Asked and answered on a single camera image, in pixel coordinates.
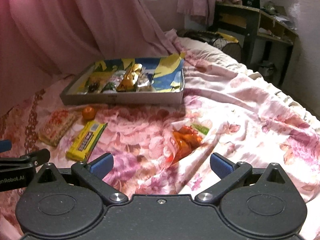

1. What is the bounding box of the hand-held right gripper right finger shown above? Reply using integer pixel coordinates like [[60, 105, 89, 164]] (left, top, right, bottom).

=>
[[195, 152, 288, 204]]

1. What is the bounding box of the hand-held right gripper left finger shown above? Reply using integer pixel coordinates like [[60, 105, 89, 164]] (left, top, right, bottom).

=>
[[31, 152, 129, 204]]

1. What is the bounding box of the dark snack packet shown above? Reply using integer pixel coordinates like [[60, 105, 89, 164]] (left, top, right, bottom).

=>
[[85, 74, 104, 93]]

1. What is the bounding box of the small lilac curtain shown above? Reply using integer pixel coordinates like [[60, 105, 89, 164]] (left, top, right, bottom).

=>
[[176, 0, 240, 25]]

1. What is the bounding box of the small orange tangerine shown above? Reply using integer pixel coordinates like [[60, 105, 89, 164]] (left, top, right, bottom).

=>
[[82, 106, 95, 119]]

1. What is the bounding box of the red print snack packet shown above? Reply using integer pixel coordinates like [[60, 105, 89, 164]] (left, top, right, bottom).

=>
[[37, 109, 77, 147]]

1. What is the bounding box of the pink floral bedsheet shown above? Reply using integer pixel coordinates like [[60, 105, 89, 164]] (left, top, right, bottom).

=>
[[0, 36, 320, 240]]

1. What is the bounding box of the clear peanut snack packet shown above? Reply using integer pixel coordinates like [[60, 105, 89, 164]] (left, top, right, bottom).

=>
[[136, 66, 157, 93]]

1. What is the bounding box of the large pink curtain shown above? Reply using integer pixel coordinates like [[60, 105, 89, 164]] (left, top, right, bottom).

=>
[[0, 0, 180, 120]]

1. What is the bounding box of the yellow snack bar packet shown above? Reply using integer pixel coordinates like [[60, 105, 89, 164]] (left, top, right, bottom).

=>
[[65, 120, 108, 162]]

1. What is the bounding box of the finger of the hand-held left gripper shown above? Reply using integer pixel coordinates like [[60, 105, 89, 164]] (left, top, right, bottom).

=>
[[0, 149, 51, 169], [0, 140, 12, 153]]

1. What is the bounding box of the green and white snack packet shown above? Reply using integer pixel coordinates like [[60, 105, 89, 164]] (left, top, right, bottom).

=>
[[102, 71, 125, 93]]

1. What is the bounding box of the dark wooden desk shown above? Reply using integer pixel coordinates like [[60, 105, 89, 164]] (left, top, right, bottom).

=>
[[215, 1, 299, 85]]

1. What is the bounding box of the pile of papers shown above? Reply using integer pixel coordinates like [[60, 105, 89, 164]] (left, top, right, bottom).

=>
[[262, 1, 296, 28]]

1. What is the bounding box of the yellow paper bag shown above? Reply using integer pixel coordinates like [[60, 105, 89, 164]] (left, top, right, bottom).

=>
[[219, 32, 238, 43]]

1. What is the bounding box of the black mesh basket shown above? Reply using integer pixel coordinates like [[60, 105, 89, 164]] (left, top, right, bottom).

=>
[[180, 29, 243, 60]]

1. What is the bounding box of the grey box with yellow-blue lining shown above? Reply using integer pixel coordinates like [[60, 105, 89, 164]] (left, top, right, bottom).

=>
[[60, 52, 185, 105]]

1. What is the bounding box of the orange-red snack packet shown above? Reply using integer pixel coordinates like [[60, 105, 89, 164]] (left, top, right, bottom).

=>
[[170, 122, 213, 165]]

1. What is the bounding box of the gold foil snack packet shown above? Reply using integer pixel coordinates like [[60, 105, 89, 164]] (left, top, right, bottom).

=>
[[116, 64, 143, 92]]

